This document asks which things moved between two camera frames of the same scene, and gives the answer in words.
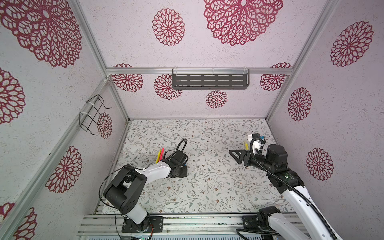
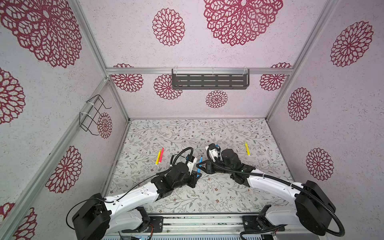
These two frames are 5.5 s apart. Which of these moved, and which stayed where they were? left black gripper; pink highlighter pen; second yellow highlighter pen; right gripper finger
Moved: left black gripper; right gripper finger
Stayed: second yellow highlighter pen; pink highlighter pen
